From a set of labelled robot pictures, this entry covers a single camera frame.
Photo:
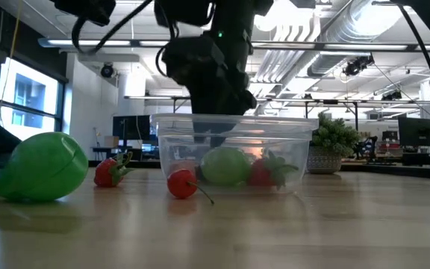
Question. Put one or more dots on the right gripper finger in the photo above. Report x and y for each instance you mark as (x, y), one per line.
(220, 130)
(202, 129)

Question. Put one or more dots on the red plastic cherry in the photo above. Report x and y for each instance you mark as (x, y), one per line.
(180, 184)

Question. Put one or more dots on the red plastic strawberry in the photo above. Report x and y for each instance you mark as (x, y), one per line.
(271, 172)
(105, 172)

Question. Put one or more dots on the clear plastic tupperware container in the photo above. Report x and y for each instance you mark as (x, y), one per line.
(297, 149)

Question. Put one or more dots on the green plastic pear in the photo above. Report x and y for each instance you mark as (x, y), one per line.
(43, 168)

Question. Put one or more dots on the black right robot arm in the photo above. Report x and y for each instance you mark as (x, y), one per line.
(233, 22)

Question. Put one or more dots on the long ceiling light strip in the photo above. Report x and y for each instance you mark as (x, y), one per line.
(88, 43)

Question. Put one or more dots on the black computer monitor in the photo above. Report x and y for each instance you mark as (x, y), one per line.
(418, 130)
(131, 127)

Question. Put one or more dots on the cardboard box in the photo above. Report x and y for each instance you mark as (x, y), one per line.
(111, 141)

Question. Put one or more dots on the artificial succulent in grey pot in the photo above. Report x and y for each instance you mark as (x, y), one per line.
(332, 134)

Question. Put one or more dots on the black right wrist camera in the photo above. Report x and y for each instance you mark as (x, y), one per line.
(189, 60)

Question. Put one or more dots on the black ceiling camera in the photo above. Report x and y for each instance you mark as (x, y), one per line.
(106, 70)
(357, 65)

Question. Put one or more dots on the silver ventilation duct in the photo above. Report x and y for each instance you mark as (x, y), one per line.
(349, 30)

